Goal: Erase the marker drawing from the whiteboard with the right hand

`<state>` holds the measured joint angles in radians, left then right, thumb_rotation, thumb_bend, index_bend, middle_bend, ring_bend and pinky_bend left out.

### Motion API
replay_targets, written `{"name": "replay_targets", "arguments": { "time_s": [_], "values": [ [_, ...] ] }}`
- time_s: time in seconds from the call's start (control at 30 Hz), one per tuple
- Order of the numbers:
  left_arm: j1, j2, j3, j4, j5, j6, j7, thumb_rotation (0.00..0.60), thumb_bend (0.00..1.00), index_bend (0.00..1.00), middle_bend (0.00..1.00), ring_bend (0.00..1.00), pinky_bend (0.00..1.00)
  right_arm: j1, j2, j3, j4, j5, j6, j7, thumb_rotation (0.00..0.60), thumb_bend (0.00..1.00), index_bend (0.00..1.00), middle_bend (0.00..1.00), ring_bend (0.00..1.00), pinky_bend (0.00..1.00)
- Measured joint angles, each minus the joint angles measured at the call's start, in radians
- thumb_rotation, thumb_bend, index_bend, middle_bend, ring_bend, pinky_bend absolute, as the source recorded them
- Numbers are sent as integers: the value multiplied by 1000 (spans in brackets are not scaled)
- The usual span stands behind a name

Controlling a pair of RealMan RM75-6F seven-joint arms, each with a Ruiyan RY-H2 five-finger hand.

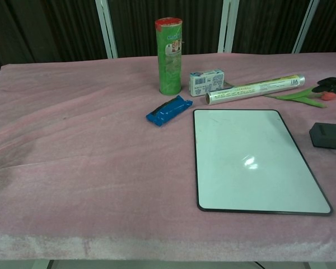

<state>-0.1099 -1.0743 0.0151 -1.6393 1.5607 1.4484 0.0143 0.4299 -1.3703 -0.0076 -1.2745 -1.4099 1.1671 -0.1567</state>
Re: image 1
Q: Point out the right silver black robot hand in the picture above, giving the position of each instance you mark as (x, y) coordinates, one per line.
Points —
(334, 85)

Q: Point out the black whiteboard eraser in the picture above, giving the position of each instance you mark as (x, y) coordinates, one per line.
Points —
(329, 136)

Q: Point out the artificial red tulip flower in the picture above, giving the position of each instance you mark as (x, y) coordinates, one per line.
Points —
(299, 96)

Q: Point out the silver foil roll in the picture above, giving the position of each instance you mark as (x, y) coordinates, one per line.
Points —
(254, 89)

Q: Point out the small white blue carton box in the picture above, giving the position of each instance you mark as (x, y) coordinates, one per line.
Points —
(207, 81)

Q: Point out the green chip can red lid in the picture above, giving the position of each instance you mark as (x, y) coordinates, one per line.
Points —
(170, 59)

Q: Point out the blue snack packet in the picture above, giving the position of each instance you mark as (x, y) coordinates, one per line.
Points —
(169, 110)

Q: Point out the pink table cloth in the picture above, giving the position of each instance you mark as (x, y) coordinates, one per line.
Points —
(86, 154)

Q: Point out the white partition frame post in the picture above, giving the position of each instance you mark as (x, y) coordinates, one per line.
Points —
(228, 25)
(107, 28)
(305, 25)

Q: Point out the white dry-erase board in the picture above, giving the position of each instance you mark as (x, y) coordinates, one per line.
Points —
(249, 168)

